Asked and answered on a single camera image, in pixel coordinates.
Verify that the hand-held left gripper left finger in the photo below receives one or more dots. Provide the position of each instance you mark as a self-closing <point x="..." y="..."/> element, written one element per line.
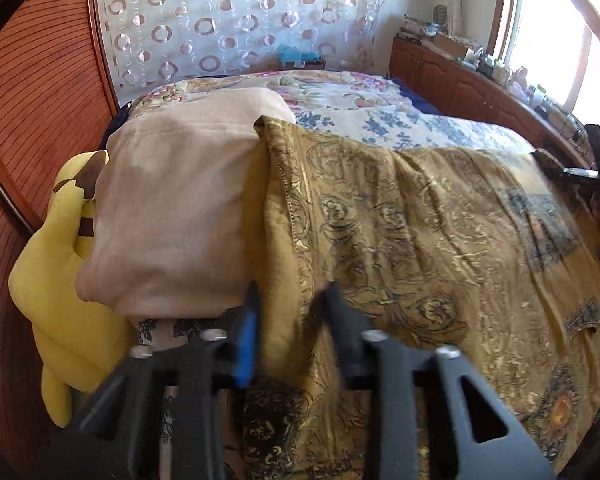
<point x="245" y="340"/>

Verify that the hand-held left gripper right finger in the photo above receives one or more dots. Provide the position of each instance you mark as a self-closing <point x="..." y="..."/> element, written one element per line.
<point x="347" y="340"/>

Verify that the gold patterned garment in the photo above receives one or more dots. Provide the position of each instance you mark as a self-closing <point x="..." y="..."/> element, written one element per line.
<point x="430" y="260"/>

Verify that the wooden framed window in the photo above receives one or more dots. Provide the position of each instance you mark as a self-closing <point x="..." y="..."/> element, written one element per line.
<point x="560" y="35"/>

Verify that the wooden cabinet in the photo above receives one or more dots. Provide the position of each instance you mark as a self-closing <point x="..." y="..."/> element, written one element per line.
<point x="460" y="90"/>

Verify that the beige folded cloth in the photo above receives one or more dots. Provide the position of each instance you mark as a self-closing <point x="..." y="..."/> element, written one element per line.
<point x="180" y="200"/>

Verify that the cardboard box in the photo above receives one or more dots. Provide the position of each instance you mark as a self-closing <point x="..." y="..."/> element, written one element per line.
<point x="452" y="45"/>

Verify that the navy blue bed sheet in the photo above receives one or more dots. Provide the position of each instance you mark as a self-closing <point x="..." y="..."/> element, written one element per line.
<point x="415" y="97"/>

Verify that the blue floral bed sheet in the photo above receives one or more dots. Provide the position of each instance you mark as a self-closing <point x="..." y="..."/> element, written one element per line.
<point x="405" y="125"/>

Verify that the yellow plush toy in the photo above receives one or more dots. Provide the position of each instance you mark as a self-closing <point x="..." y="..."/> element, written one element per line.
<point x="65" y="285"/>

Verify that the dark hand fan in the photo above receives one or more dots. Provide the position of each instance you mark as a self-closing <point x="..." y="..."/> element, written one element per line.
<point x="440" y="13"/>

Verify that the pile of papers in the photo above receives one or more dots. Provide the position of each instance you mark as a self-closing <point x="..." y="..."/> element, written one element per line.
<point x="415" y="27"/>

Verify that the pink floral blanket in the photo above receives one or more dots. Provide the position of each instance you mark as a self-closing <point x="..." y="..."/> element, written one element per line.
<point x="330" y="87"/>

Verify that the blue tissue box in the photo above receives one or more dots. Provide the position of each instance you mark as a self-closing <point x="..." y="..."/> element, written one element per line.
<point x="300" y="56"/>

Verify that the wooden slatted wardrobe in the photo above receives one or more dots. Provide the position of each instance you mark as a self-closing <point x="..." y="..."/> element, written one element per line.
<point x="35" y="110"/>

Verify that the circle patterned sheer curtain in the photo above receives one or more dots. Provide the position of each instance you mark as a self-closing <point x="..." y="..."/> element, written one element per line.
<point x="230" y="15"/>

